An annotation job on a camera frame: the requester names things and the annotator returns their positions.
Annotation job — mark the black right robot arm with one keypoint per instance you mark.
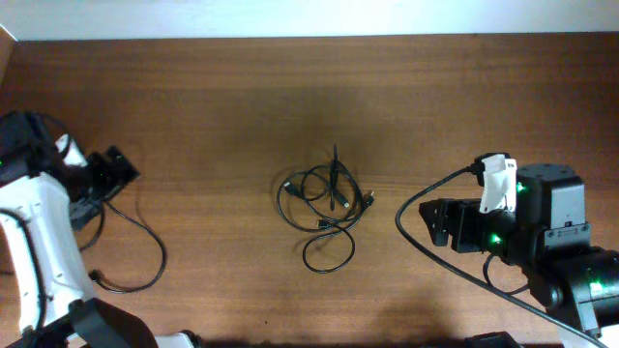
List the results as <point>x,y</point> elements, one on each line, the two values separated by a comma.
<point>534,217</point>

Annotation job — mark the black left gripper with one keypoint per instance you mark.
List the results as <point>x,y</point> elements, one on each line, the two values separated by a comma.
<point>111,177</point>

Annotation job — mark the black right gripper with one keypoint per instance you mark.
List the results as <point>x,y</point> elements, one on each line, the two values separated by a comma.
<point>464,225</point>

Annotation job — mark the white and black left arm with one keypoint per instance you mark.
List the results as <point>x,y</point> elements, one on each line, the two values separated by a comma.
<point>49,190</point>

